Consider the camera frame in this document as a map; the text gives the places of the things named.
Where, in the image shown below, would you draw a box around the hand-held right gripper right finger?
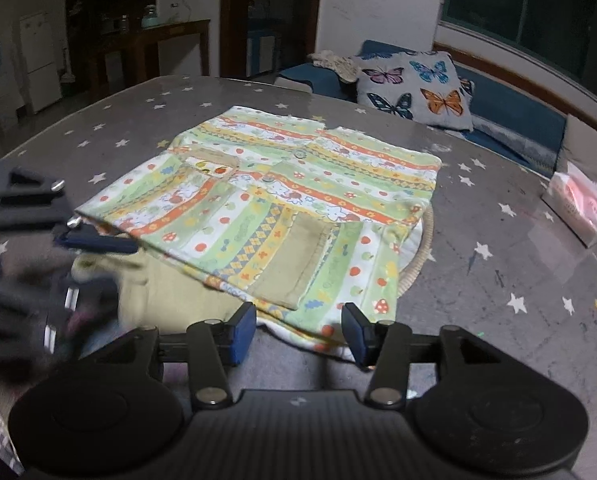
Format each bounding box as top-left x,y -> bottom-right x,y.
341,302 -> 519,409

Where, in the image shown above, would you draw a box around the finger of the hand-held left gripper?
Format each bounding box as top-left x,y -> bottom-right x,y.
0,169 -> 140,257
0,267 -> 124,361

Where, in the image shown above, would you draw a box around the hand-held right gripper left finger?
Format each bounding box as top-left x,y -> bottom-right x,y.
89,302 -> 258,409

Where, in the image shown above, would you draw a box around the khaki pants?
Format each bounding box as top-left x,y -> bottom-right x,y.
71,252 -> 259,346

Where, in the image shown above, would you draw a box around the colourful patterned child's shirt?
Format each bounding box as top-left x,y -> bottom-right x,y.
74,105 -> 441,361

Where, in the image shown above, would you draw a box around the round woven mat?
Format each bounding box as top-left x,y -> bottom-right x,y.
395,204 -> 437,297

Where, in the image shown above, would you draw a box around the white refrigerator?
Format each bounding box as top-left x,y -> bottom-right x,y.
17,10 -> 63,115

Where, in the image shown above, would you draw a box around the dark wooden side table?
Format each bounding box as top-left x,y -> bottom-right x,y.
86,19 -> 212,101

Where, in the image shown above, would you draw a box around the butterfly print pillow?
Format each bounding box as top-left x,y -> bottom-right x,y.
351,50 -> 475,133

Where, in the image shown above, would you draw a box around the pink tissue pack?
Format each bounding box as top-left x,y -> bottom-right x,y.
541,161 -> 597,248

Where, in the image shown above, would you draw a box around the blue sofa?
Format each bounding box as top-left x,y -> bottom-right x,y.
273,39 -> 569,177

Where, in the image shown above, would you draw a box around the beige cloth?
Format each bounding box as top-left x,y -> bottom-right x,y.
308,49 -> 361,83

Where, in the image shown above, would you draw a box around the cardboard box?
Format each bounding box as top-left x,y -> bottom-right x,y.
555,114 -> 597,183

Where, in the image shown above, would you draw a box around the window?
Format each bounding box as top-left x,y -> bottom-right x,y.
435,0 -> 597,81

